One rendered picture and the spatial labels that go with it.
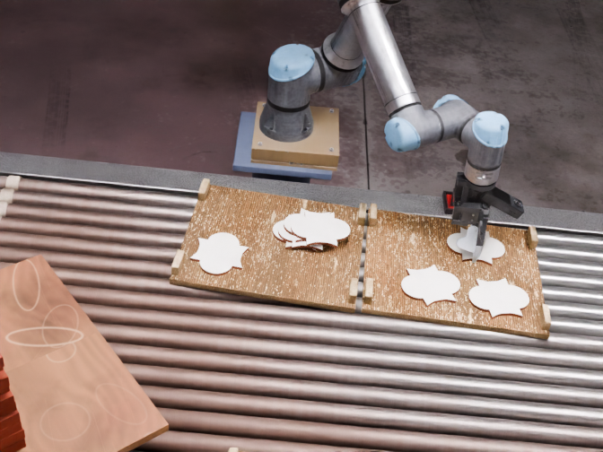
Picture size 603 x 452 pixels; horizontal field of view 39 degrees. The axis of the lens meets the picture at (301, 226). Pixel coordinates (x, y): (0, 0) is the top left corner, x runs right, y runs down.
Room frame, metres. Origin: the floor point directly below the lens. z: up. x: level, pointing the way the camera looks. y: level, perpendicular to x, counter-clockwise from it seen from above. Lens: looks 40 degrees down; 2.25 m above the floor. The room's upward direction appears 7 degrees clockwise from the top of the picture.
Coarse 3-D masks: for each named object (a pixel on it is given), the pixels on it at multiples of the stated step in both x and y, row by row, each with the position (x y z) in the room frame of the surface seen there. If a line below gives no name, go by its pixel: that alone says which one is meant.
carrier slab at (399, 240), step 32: (384, 224) 1.60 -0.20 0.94; (416, 224) 1.62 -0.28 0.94; (448, 224) 1.63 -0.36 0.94; (384, 256) 1.48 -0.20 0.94; (416, 256) 1.50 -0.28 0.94; (448, 256) 1.51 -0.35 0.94; (512, 256) 1.54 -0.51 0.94; (384, 288) 1.38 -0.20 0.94; (416, 320) 1.31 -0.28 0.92; (448, 320) 1.30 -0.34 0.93; (480, 320) 1.32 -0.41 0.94; (512, 320) 1.33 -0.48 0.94
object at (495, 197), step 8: (488, 192) 1.54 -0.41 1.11; (496, 192) 1.56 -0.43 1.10; (504, 192) 1.58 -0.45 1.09; (488, 200) 1.54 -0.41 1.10; (496, 200) 1.54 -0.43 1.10; (504, 200) 1.55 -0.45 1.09; (512, 200) 1.57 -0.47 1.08; (504, 208) 1.54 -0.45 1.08; (512, 208) 1.54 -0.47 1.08; (520, 208) 1.55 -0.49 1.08; (512, 216) 1.54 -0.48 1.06
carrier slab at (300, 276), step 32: (224, 192) 1.65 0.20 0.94; (256, 192) 1.66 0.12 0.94; (192, 224) 1.51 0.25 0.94; (224, 224) 1.52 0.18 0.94; (256, 224) 1.54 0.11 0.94; (352, 224) 1.58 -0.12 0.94; (256, 256) 1.43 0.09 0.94; (288, 256) 1.44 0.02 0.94; (320, 256) 1.46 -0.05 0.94; (352, 256) 1.47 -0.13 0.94; (224, 288) 1.32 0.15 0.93; (256, 288) 1.33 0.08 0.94; (288, 288) 1.34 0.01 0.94; (320, 288) 1.35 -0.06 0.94
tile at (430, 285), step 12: (408, 276) 1.42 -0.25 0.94; (420, 276) 1.42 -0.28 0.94; (432, 276) 1.43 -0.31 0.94; (444, 276) 1.43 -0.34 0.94; (408, 288) 1.38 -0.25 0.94; (420, 288) 1.38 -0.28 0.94; (432, 288) 1.39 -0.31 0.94; (444, 288) 1.39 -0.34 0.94; (456, 288) 1.40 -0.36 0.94; (432, 300) 1.35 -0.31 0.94; (444, 300) 1.36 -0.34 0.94
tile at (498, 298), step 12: (480, 288) 1.41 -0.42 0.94; (492, 288) 1.41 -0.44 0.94; (504, 288) 1.42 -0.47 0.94; (516, 288) 1.42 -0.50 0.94; (480, 300) 1.37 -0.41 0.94; (492, 300) 1.37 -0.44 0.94; (504, 300) 1.38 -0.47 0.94; (516, 300) 1.38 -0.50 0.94; (528, 300) 1.39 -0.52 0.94; (492, 312) 1.34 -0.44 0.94; (504, 312) 1.34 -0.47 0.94; (516, 312) 1.35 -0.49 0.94
